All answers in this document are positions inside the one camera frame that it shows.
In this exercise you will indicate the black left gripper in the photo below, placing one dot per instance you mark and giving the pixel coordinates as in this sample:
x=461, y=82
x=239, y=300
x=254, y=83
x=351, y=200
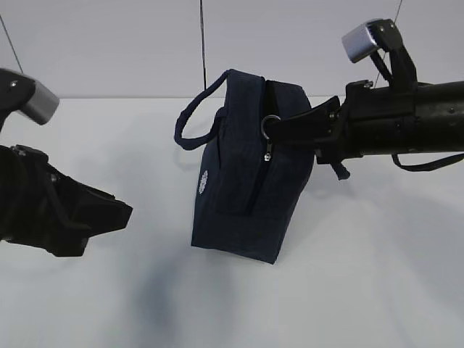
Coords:
x=42, y=208

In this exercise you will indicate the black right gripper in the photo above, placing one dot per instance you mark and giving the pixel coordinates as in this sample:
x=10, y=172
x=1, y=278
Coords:
x=339, y=131

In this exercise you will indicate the navy blue lunch bag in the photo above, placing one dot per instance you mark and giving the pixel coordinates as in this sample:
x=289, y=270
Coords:
x=248, y=187

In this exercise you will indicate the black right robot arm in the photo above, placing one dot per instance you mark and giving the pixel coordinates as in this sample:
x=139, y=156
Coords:
x=420, y=125

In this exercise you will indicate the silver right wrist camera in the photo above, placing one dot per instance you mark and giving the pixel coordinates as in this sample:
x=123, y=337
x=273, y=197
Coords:
x=368, y=37

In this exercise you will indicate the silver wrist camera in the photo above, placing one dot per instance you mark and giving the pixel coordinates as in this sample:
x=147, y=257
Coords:
x=42, y=104
x=368, y=37

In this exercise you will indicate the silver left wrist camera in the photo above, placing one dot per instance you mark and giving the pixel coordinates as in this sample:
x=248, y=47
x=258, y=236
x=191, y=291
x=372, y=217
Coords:
x=42, y=104

